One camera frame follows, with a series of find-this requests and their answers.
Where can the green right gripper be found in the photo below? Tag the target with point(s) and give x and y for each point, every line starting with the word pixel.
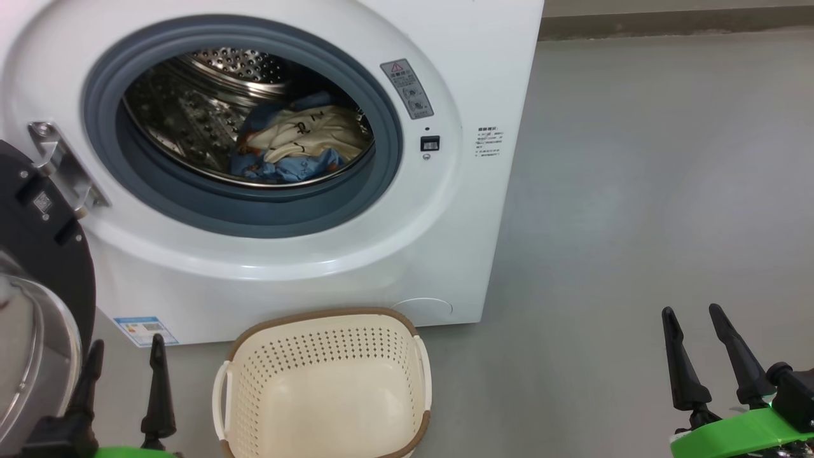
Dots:
pixel 738 436

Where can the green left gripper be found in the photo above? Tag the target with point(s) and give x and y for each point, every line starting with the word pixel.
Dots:
pixel 63 445

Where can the black round glass washer door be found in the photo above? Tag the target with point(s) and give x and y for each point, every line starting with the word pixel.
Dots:
pixel 44 254

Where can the blue printed garment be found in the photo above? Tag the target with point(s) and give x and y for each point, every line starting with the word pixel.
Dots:
pixel 299 170

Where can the cream garment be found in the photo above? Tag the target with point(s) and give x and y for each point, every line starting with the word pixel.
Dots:
pixel 305 133

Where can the white front-load washing machine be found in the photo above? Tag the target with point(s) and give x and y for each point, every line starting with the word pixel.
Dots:
pixel 318 267

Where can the metal door hinge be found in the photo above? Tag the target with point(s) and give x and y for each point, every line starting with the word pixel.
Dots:
pixel 63 168

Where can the stainless steel washing machine drum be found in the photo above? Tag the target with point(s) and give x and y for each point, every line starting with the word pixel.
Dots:
pixel 184 108

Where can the black door latch slot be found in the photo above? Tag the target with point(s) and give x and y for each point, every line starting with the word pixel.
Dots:
pixel 430 144

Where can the blue energy label sticker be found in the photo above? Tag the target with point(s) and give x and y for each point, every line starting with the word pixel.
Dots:
pixel 146 331

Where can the cream perforated laundry basket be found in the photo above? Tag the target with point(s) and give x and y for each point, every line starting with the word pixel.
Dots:
pixel 318 394

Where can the round white filter cover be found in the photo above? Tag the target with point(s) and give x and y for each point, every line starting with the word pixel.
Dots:
pixel 423 310

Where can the small black text label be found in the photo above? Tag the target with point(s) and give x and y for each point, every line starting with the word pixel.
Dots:
pixel 489 141

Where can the grey warning sticker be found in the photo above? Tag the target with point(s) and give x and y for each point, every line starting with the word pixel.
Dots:
pixel 407 89

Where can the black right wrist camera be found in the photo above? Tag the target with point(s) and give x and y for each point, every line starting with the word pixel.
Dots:
pixel 795 394

